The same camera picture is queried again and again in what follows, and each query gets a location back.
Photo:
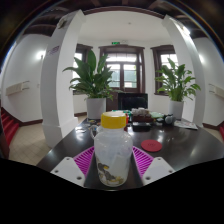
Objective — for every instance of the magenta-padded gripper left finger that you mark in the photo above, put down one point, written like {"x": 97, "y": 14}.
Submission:
{"x": 68, "y": 170}

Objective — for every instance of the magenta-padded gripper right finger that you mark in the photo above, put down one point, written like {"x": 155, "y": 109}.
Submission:
{"x": 156, "y": 170}

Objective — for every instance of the clear bottle with yellow cap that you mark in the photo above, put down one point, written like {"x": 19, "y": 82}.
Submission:
{"x": 113, "y": 150}

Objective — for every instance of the flat round red coaster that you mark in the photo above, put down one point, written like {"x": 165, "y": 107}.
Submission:
{"x": 151, "y": 145}

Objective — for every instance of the black flat box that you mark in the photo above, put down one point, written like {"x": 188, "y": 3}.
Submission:
{"x": 141, "y": 126}

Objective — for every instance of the grey round ball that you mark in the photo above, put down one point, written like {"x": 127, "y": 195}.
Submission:
{"x": 169, "y": 119}

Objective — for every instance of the brown wooden tray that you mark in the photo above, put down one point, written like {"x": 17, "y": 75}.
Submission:
{"x": 141, "y": 118}

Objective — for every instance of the printed magazine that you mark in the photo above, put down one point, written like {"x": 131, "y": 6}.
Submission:
{"x": 186, "y": 124}

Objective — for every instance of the green plant in white pot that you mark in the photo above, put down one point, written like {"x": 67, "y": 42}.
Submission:
{"x": 96, "y": 108}
{"x": 176, "y": 108}

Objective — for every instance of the black chair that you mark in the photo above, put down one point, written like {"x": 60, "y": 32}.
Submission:
{"x": 133, "y": 101}

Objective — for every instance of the dark wooden glazed door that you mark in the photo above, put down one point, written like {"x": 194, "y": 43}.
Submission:
{"x": 122, "y": 71}

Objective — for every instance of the dark framed window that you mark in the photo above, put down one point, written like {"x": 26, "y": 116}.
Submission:
{"x": 165, "y": 60}
{"x": 80, "y": 55}

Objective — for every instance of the green exit sign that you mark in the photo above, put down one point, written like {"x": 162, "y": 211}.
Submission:
{"x": 115, "y": 43}

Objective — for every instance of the white wall box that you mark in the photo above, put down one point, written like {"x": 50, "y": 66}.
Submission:
{"x": 15, "y": 88}
{"x": 216, "y": 90}

